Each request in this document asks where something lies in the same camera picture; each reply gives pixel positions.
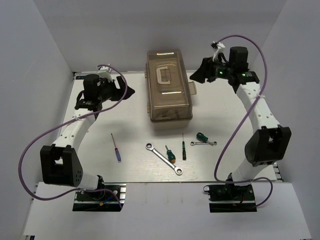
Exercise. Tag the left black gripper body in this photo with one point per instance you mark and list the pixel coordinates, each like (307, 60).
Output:
(109, 90)

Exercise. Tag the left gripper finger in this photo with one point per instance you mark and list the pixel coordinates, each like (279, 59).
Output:
(126, 93)
(120, 81)

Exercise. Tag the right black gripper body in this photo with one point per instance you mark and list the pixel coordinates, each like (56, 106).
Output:
(219, 70)

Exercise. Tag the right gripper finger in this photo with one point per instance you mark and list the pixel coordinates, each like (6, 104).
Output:
(199, 76)
(206, 64)

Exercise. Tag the beige cantilever toolbox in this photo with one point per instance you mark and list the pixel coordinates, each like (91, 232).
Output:
(169, 91)

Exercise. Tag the stubby green orange screwdriver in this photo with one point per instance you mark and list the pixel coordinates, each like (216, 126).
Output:
(170, 155)

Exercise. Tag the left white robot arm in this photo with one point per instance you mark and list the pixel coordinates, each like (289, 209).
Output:
(60, 164)

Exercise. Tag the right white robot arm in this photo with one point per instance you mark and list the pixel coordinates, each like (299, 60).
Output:
(270, 139)

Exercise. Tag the red blue screwdriver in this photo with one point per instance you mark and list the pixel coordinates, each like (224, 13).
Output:
(117, 153)

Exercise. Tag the small combination wrench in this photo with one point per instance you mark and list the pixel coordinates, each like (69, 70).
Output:
(193, 143)

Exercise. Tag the thin black green screwdriver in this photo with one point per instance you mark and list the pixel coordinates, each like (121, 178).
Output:
(184, 155)

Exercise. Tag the large ratchet wrench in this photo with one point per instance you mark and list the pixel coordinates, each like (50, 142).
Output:
(176, 169)

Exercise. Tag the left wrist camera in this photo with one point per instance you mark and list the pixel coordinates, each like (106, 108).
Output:
(104, 72)

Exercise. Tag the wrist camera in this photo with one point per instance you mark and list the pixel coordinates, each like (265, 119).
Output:
(218, 48)
(104, 72)

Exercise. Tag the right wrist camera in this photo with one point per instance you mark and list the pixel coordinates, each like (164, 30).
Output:
(218, 48)

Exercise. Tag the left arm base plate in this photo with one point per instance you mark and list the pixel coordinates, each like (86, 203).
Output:
(101, 201)

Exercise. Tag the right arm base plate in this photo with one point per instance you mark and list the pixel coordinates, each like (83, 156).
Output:
(230, 198)

